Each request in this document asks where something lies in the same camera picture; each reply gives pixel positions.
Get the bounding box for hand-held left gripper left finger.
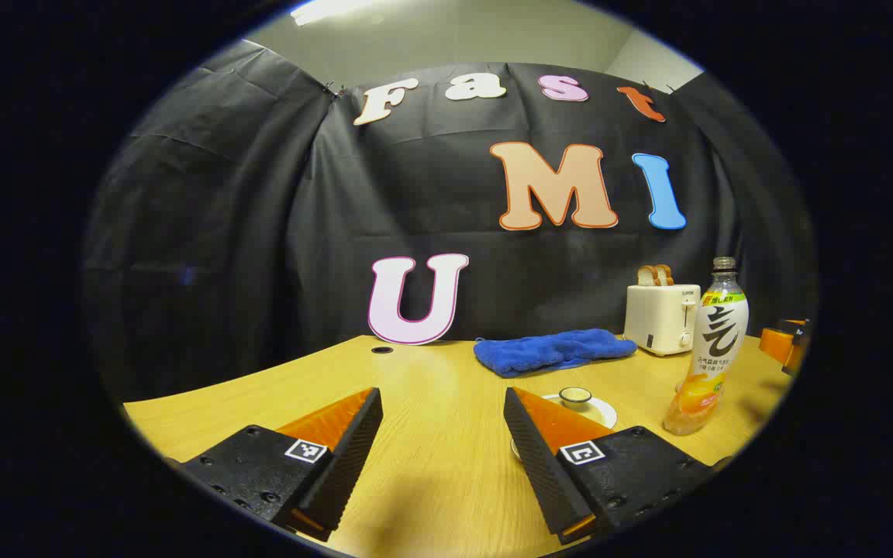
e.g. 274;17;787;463
183;387;384;543

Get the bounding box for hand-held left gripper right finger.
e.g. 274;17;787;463
502;386;715;546

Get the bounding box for clear orange drink water bottle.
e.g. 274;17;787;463
663;257;750;436

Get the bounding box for beige teacup lid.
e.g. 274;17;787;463
549;387;607;416

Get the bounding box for beige teacup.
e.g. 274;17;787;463
528;393;619;435

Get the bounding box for blue towel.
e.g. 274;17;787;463
474;329;639;379

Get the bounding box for cream toaster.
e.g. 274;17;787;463
623;283;702;357

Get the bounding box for black backdrop cloth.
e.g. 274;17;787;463
82;39;818;405

